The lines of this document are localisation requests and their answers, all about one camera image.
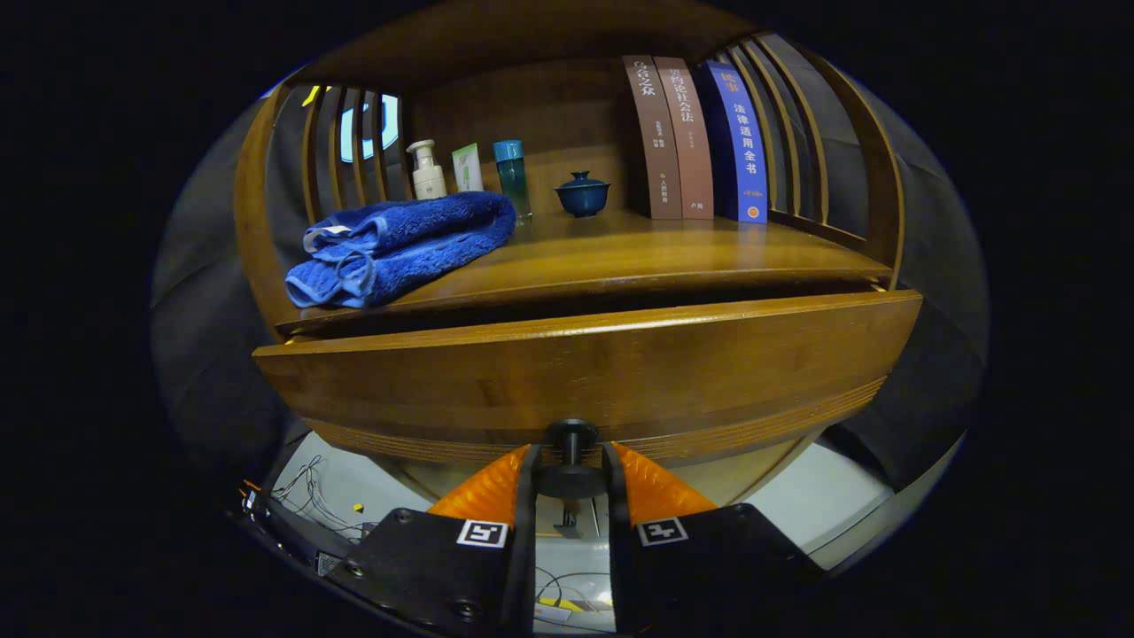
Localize wooden cabinet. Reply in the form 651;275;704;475
233;3;924;510

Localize dark blue lidded teacup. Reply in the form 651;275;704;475
555;171;612;219

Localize folded blue towel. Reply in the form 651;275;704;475
284;191;517;310

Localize white pump bottle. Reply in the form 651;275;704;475
406;139;448;201

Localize wooden countertop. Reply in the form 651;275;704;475
275;210;894;338

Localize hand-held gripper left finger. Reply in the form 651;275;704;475
326;443;539;638

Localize white and green tube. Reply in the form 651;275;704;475
451;143;485;194

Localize reddish brown book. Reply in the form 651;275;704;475
653;56;715;221

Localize dark brown book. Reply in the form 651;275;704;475
622;55;684;221

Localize thin floor cables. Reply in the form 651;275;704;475
270;455;377;543

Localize blue book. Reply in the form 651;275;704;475
697;59;770;224

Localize teal bottle with blue cap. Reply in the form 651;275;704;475
493;139;533;221

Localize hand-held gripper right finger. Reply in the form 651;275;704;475
602;441;825;638

